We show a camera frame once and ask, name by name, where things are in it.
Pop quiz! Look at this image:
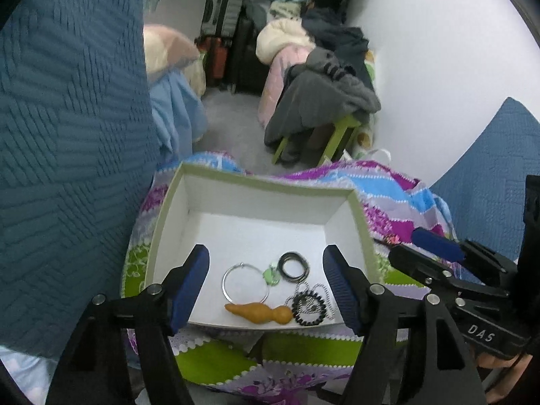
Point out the black suitcase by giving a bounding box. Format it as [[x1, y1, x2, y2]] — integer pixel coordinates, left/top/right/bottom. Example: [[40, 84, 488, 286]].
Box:
[[230, 6, 271, 94]]

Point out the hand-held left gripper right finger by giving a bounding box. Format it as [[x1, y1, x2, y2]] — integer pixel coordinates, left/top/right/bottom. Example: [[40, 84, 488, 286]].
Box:
[[323, 244, 490, 405]]

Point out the pale blue blanket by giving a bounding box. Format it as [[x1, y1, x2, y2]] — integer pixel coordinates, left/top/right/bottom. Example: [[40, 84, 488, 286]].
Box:
[[0, 344, 57, 405]]

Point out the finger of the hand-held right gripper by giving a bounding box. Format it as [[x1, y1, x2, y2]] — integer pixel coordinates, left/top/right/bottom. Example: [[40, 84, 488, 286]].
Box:
[[411, 226, 519, 276], [388, 244, 512, 302]]

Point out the person's right hand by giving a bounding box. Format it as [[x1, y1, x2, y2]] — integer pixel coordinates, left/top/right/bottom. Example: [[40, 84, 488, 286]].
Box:
[[477, 351, 533, 396]]

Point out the silver bangle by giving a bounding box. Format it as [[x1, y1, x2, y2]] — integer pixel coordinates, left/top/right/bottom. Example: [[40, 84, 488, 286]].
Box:
[[223, 263, 271, 303]]

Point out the green stool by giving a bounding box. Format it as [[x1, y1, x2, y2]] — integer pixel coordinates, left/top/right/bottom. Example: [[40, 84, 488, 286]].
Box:
[[272, 114, 363, 166]]

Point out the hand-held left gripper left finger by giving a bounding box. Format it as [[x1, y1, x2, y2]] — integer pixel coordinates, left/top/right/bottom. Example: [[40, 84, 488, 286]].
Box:
[[44, 244, 210, 405]]

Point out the grey hard-shell suitcase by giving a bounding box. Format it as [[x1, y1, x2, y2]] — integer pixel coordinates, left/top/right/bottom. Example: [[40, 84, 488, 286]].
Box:
[[200, 0, 246, 39]]

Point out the orange suitcase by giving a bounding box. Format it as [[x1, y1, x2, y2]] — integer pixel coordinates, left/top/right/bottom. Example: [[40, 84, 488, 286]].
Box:
[[202, 37, 234, 90]]

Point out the green cardboard box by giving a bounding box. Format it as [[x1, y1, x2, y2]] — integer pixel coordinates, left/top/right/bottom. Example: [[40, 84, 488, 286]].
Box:
[[145, 161, 382, 338]]

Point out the pink and cream pillow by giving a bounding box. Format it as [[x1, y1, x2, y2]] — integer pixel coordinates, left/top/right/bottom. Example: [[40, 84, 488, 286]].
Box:
[[143, 24, 203, 84]]

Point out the black-and-white patterned bracelet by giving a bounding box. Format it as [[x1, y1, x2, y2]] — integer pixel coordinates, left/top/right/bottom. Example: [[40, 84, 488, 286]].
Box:
[[291, 290, 328, 327]]

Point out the floral folded mat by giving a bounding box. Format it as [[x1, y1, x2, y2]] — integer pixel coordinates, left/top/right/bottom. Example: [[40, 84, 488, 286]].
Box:
[[352, 51, 377, 160]]

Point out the light blue bed sheet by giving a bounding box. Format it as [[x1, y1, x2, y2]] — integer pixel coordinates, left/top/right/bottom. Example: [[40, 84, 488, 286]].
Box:
[[150, 70, 210, 163]]

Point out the blue quilted cushion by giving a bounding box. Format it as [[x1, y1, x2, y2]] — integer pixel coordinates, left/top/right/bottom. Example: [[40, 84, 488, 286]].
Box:
[[430, 97, 540, 254], [0, 0, 164, 359]]

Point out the dark round bracelet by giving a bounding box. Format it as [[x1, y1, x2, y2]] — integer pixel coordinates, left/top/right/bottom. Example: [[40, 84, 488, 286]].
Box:
[[279, 252, 310, 281]]

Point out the colourful striped floral cloth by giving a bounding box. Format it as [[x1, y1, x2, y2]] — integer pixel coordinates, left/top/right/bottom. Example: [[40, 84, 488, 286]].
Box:
[[120, 150, 458, 405]]

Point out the cream padded jacket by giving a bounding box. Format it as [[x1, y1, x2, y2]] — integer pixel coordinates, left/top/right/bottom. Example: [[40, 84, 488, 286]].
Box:
[[256, 19, 315, 62]]

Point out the orange gourd pendant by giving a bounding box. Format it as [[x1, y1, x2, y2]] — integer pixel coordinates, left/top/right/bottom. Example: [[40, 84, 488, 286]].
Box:
[[224, 302, 293, 327]]

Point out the silver chain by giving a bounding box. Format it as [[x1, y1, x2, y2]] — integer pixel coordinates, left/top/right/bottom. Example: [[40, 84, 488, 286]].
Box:
[[285, 282, 336, 322]]

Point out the dark navy garment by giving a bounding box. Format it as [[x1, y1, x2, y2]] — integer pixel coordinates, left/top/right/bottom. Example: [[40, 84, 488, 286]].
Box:
[[301, 7, 373, 89]]

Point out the cream patterned bedding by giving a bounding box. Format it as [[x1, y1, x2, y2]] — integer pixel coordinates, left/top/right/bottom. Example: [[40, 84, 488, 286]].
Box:
[[186, 51, 208, 99]]

